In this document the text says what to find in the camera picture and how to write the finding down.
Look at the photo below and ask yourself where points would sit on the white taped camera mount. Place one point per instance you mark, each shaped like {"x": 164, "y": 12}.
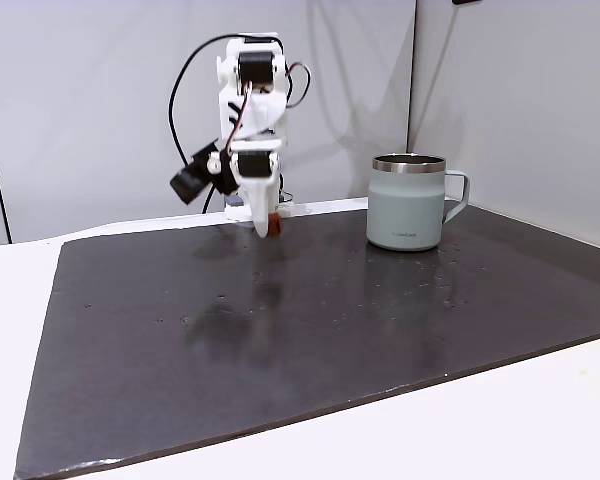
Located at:
{"x": 213, "y": 164}

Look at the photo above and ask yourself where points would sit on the pale green steel mug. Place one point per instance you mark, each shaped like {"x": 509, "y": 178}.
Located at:
{"x": 405, "y": 215}

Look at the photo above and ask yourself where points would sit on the black table mat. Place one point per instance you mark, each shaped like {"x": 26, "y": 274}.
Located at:
{"x": 230, "y": 350}

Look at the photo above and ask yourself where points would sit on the small red cube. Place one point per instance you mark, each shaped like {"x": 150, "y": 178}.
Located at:
{"x": 277, "y": 226}

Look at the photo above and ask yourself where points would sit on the blue table clamp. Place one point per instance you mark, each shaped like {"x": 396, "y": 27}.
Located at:
{"x": 235, "y": 201}

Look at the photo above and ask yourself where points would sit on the black oval camera box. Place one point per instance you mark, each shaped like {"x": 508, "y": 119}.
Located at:
{"x": 190, "y": 180}

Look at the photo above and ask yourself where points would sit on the black wall fixture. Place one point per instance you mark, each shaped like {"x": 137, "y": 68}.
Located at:
{"x": 466, "y": 1}

